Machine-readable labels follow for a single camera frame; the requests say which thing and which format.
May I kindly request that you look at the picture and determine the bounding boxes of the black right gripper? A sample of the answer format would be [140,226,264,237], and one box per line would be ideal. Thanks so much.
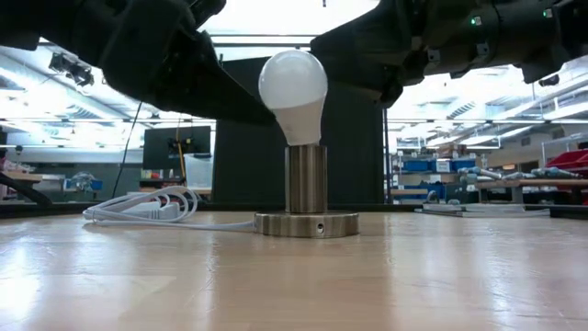
[311,0,460,109]

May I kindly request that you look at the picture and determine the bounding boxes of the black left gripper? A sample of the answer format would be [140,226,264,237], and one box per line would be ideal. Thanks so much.
[98,0,276,126]

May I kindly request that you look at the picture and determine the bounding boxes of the white lightbulb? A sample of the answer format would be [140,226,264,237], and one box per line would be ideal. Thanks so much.
[257,49,330,147]

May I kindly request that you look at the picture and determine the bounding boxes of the brass lamp socket base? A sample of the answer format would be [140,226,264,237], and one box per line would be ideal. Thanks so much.
[254,143,360,239]

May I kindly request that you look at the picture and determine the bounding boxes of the black monitor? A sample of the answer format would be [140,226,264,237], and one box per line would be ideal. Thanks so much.
[141,124,213,171]

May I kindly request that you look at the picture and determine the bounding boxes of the clear plastic bin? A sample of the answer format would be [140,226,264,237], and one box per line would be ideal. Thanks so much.
[183,154,215,189]

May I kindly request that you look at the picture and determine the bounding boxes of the black ceiling track light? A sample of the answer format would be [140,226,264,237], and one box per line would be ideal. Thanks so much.
[48,51,96,88]

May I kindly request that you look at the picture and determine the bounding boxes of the blue storage bin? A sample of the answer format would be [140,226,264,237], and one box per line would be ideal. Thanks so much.
[401,158,432,174]
[62,177,105,192]
[452,158,478,173]

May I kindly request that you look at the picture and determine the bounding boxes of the grey blue tool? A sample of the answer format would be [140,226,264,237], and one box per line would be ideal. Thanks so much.
[529,165,576,180]
[458,165,505,182]

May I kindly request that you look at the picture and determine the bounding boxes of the wooden table with black leg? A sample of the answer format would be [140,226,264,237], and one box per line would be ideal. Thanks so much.
[0,169,52,207]

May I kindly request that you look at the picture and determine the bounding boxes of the hard drive in antistatic bag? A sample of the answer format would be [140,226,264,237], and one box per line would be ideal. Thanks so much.
[414,201,551,219]

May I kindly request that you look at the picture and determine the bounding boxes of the wooden workbench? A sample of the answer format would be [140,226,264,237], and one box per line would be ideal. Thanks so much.
[475,177,588,204]

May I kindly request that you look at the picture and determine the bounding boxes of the red storage bin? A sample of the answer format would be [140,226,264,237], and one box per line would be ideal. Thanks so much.
[545,149,588,181]

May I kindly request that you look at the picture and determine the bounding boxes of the yellow cable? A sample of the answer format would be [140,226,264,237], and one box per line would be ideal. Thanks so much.
[175,127,187,183]

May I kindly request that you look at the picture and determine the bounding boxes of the thin black hanging cable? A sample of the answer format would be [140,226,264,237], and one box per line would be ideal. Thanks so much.
[112,101,143,199]

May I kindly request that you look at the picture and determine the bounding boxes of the white power cord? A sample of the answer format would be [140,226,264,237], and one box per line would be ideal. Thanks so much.
[82,185,256,232]

